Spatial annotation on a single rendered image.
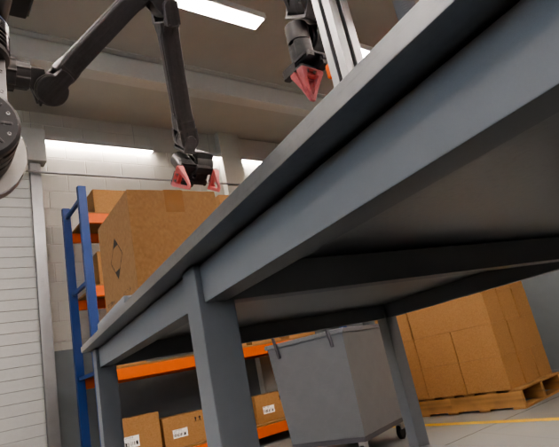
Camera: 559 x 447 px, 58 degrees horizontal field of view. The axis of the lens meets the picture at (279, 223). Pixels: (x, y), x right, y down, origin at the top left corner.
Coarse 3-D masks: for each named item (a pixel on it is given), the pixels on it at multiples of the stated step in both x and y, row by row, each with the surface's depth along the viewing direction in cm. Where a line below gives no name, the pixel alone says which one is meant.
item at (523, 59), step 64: (448, 64) 35; (512, 64) 30; (384, 128) 40; (448, 128) 35; (512, 128) 33; (320, 192) 49; (384, 192) 41; (256, 256) 61; (384, 256) 98; (448, 256) 106; (512, 256) 116; (192, 320) 79; (320, 320) 203; (384, 320) 218
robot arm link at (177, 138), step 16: (176, 16) 136; (160, 32) 139; (176, 32) 141; (160, 48) 143; (176, 48) 142; (176, 64) 144; (176, 80) 146; (176, 96) 147; (176, 112) 149; (176, 128) 152; (192, 128) 153; (176, 144) 158
